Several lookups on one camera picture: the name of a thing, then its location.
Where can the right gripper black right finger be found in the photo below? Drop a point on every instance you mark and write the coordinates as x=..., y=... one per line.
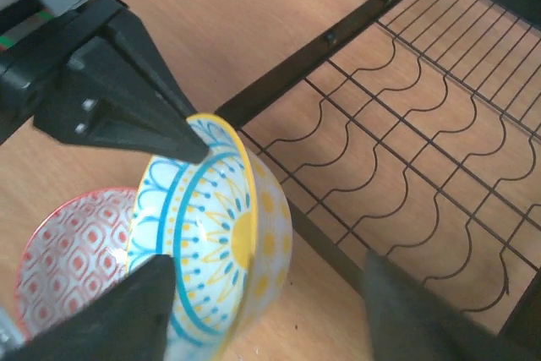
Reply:
x=408, y=322

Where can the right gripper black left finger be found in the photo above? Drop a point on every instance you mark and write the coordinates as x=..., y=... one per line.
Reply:
x=127, y=322

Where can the red patterned bowl dotted outside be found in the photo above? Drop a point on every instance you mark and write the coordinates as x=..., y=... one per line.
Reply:
x=74, y=256

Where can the black wire dish rack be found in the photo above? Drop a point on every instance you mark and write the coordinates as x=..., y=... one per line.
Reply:
x=411, y=128

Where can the blue yellow floral bowl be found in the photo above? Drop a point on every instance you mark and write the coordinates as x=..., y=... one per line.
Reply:
x=227, y=225

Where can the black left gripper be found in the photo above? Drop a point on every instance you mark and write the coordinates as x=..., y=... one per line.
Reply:
x=117, y=94

